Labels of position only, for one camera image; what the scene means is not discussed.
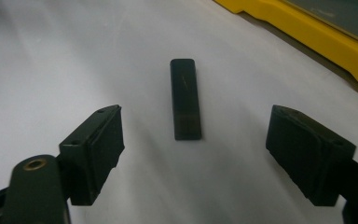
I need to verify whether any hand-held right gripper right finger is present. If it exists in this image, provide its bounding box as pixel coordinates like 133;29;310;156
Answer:
265;105;357;207

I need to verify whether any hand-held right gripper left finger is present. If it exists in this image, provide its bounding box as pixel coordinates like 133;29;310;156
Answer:
59;105;126;206

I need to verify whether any black rectangular block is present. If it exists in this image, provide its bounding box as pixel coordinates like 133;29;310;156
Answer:
170;58;203;141

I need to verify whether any yellow black organizer cabinet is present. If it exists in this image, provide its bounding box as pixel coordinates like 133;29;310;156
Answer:
213;0;358;94

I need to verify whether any white board sheet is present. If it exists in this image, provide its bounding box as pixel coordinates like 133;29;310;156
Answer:
0;0;358;224

